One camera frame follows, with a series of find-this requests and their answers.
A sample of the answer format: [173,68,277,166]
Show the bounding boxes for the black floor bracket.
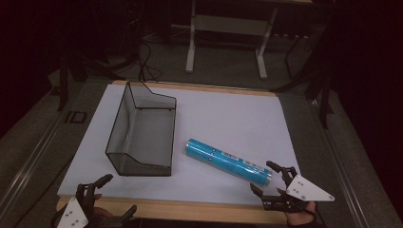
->
[64,110,88,124]

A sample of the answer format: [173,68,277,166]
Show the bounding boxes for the black cable bundle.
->
[125,0,163,84]

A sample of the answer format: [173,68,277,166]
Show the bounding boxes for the blue cylindrical roll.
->
[183,138,274,188]

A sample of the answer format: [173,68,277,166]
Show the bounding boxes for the white metal desk frame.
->
[184,0,280,81]

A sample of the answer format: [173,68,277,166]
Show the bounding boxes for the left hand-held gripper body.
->
[51,182,125,228]

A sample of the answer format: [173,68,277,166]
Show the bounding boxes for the white table mat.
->
[57,83,301,206]

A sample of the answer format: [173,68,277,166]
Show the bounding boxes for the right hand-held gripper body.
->
[261,165,336,214]

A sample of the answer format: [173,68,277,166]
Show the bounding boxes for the black wire mesh basket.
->
[105,80,178,178]

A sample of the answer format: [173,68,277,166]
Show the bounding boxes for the person's left hand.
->
[86,193,116,228]

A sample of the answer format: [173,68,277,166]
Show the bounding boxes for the metal floor rail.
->
[307,97,373,228]
[0,108,66,212]

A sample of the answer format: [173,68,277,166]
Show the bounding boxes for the person's right hand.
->
[277,187,317,227]

